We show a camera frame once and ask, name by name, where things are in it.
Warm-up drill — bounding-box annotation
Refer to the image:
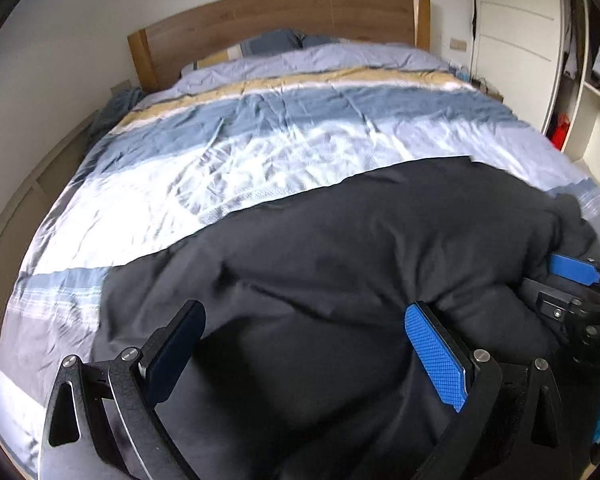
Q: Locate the beige panelled cabinet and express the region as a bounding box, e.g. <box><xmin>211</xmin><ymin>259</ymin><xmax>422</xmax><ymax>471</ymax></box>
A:
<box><xmin>0</xmin><ymin>120</ymin><xmax>101</xmax><ymax>356</ymax></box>

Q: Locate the white wardrobe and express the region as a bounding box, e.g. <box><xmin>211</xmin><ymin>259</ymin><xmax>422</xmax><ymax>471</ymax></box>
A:
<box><xmin>467</xmin><ymin>0</ymin><xmax>600</xmax><ymax>161</ymax></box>

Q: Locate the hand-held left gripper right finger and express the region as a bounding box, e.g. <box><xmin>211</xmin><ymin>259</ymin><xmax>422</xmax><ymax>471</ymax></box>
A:
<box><xmin>404</xmin><ymin>301</ymin><xmax>576</xmax><ymax>480</ymax></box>

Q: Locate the blue-grey cloth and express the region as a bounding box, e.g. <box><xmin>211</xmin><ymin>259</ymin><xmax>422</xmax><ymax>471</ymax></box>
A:
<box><xmin>94</xmin><ymin>87</ymin><xmax>146</xmax><ymax>138</ymax></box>

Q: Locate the dark blue pillow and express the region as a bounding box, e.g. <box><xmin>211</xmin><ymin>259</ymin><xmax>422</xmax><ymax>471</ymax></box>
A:
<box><xmin>240</xmin><ymin>29</ymin><xmax>341</xmax><ymax>56</ymax></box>

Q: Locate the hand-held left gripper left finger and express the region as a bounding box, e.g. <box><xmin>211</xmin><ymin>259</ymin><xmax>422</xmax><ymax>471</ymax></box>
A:
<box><xmin>39</xmin><ymin>300</ymin><xmax>207</xmax><ymax>480</ymax></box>

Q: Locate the black jacket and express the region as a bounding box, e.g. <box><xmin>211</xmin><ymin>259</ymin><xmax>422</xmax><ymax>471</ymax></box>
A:
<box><xmin>91</xmin><ymin>156</ymin><xmax>600</xmax><ymax>480</ymax></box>

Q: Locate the red bag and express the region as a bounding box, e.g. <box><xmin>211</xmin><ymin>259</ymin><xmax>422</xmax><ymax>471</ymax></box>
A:
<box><xmin>550</xmin><ymin>112</ymin><xmax>571</xmax><ymax>151</ymax></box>

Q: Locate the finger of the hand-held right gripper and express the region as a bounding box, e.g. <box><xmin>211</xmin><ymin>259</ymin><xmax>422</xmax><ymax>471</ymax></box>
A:
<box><xmin>549</xmin><ymin>253</ymin><xmax>600</xmax><ymax>287</ymax></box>
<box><xmin>535</xmin><ymin>290</ymin><xmax>583</xmax><ymax>322</ymax></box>

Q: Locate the striped bedspread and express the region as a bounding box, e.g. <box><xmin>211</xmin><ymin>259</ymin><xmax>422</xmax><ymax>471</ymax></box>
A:
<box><xmin>0</xmin><ymin>67</ymin><xmax>600</xmax><ymax>476</ymax></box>

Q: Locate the wooden headboard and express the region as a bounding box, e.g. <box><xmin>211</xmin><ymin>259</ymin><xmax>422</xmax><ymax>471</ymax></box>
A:
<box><xmin>127</xmin><ymin>0</ymin><xmax>432</xmax><ymax>93</ymax></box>

